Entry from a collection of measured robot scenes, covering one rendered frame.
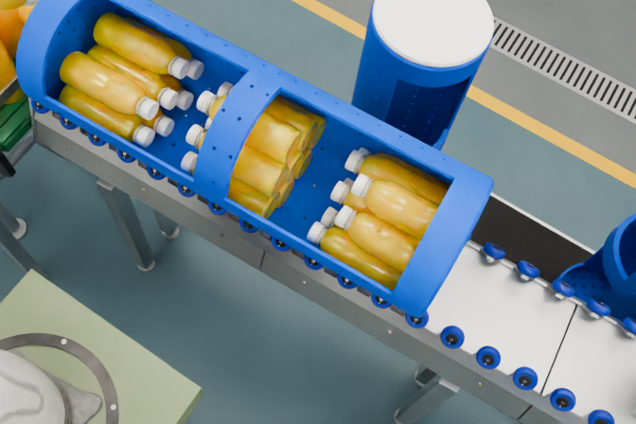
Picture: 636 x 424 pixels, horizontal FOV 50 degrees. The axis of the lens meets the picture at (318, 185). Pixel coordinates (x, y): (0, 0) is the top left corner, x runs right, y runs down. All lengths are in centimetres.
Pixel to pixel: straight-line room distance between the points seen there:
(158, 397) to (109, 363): 10
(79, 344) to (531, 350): 83
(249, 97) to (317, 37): 169
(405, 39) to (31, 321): 94
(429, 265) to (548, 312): 40
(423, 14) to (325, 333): 114
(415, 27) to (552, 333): 71
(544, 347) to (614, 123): 167
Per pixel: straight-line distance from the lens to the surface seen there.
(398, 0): 162
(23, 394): 99
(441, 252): 111
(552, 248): 242
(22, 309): 126
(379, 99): 168
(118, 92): 134
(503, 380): 139
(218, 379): 226
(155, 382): 118
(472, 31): 160
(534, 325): 143
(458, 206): 113
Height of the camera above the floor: 221
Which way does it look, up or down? 63 degrees down
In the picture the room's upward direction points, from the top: 9 degrees clockwise
